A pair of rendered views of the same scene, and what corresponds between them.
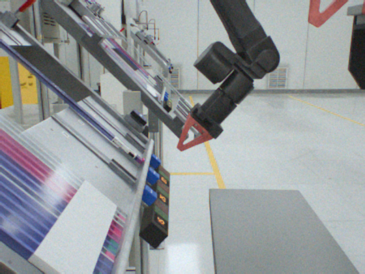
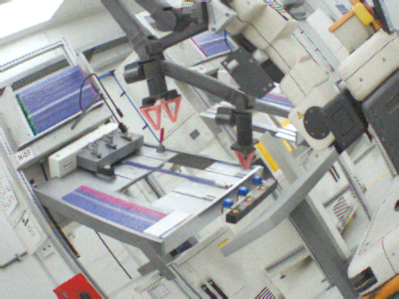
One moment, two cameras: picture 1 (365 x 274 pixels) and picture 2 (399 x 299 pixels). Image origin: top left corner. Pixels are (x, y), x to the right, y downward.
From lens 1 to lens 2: 1.69 m
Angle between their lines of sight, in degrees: 42
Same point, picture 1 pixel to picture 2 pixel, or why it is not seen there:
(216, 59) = (221, 117)
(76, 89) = (207, 162)
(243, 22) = (220, 92)
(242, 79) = (239, 117)
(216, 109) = (240, 140)
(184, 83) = not seen: outside the picture
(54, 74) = (194, 161)
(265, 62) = (239, 104)
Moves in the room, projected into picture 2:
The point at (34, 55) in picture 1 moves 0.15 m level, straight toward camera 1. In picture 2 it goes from (181, 157) to (168, 163)
